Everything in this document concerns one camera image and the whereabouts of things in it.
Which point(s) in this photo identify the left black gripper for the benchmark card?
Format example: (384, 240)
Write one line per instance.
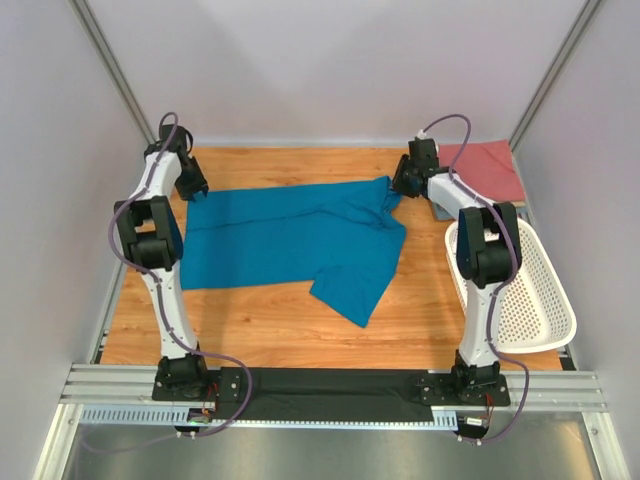
(191, 181)

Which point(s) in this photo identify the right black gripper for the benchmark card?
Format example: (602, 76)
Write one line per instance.
(404, 179)

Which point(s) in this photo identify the blue t shirt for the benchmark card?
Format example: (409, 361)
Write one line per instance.
(340, 237)

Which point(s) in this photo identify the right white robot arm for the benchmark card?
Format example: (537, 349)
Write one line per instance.
(487, 257)

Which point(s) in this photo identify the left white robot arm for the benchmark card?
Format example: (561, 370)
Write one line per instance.
(144, 235)

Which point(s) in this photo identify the folded red t shirt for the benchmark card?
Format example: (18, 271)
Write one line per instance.
(488, 168)

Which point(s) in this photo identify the white perforated basket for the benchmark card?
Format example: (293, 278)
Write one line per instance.
(533, 313)

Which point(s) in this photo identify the left aluminium frame post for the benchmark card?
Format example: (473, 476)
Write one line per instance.
(93, 30)

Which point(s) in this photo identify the aluminium frame post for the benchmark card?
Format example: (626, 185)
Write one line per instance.
(561, 59)
(93, 30)

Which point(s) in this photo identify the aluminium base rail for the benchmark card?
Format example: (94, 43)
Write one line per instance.
(537, 391)

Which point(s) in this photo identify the right aluminium frame post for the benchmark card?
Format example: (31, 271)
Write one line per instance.
(561, 59)

